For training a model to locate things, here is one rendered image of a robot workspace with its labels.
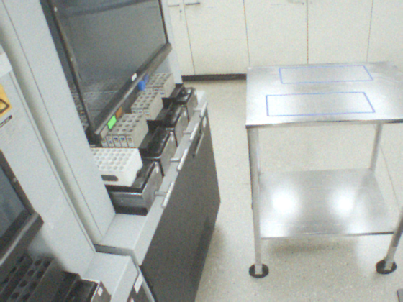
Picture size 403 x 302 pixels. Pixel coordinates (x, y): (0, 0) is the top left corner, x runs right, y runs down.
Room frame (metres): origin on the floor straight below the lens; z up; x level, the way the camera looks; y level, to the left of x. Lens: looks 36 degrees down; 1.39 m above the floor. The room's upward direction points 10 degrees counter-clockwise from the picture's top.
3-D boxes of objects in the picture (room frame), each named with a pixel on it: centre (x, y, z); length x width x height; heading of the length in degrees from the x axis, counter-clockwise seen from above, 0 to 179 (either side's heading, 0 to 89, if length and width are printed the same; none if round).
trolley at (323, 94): (1.08, -0.48, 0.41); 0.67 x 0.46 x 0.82; 78
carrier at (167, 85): (1.22, 0.09, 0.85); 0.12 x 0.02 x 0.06; 161
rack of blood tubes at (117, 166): (0.81, 0.33, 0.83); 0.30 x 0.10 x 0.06; 72
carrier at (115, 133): (0.94, 0.23, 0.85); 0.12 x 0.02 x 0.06; 162
